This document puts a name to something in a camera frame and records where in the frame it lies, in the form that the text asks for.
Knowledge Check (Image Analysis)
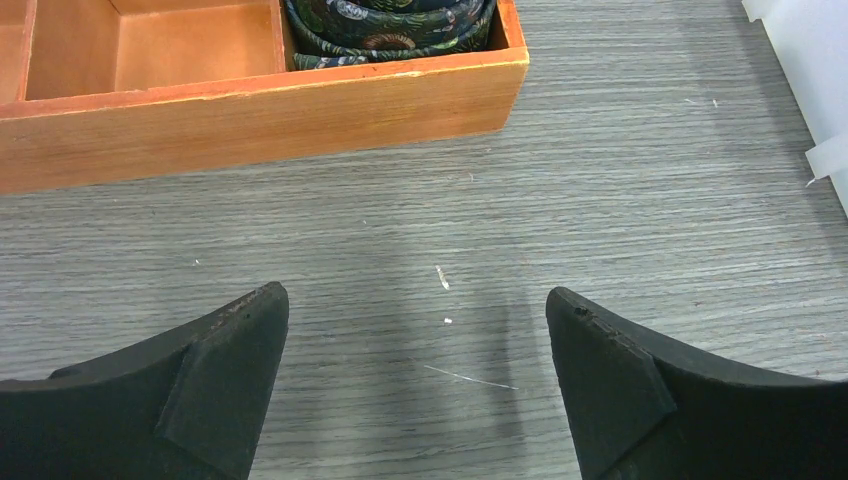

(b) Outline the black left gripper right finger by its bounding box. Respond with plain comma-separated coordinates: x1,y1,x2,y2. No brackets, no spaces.
546,287,847,479

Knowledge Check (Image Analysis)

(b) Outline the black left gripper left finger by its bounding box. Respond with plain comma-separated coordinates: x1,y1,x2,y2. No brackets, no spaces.
1,282,289,479

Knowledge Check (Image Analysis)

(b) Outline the orange wooden compartment tray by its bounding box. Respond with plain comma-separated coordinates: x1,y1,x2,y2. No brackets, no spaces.
1,1,529,194

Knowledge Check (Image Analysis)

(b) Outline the dark floral rolled tie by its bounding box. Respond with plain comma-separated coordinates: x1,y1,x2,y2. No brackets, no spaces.
281,0,496,70

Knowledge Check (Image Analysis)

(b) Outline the white plastic bin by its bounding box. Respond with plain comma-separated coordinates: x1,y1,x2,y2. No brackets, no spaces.
742,0,847,208

